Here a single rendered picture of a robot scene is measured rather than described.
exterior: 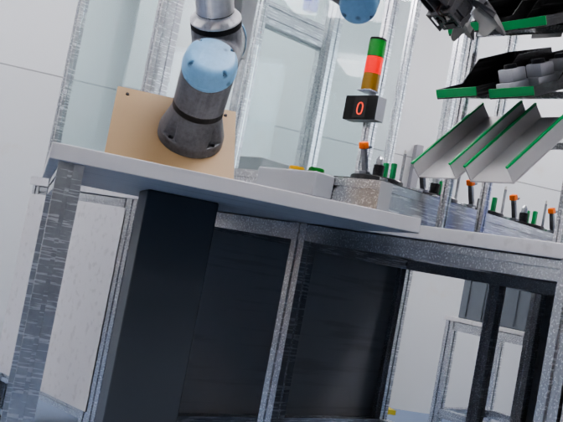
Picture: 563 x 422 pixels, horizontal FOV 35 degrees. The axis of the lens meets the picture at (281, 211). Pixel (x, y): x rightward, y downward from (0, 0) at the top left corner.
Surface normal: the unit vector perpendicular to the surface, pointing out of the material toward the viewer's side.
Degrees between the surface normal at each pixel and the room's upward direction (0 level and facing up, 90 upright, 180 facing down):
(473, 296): 90
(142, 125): 44
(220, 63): 52
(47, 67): 90
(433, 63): 90
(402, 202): 90
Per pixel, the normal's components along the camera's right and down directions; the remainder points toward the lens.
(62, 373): -0.70, -0.17
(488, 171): -0.44, -0.82
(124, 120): 0.28, -0.71
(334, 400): 0.69, 0.09
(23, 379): 0.27, 0.00
